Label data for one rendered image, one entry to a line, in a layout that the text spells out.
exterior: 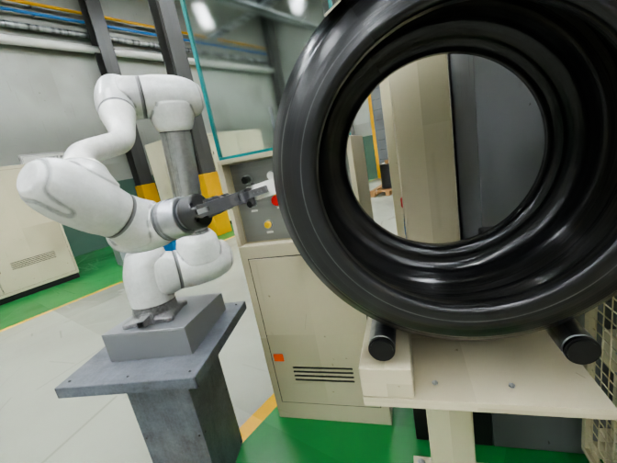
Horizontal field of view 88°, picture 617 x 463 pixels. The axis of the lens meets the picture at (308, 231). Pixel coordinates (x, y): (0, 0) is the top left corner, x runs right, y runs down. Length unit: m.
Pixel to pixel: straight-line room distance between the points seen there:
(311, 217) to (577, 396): 0.49
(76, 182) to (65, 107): 8.15
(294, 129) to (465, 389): 0.51
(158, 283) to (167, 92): 0.65
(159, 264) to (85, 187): 0.63
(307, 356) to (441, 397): 0.98
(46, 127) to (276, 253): 7.59
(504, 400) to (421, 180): 0.49
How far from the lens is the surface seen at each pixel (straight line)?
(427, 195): 0.86
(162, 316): 1.29
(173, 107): 1.20
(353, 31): 0.48
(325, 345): 1.49
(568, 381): 0.72
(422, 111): 0.84
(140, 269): 1.27
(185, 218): 0.70
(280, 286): 1.40
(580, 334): 0.61
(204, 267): 1.28
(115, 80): 1.24
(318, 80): 0.48
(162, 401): 1.43
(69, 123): 8.75
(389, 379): 0.62
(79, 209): 0.69
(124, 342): 1.34
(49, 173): 0.68
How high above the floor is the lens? 1.24
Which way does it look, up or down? 14 degrees down
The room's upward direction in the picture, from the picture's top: 11 degrees counter-clockwise
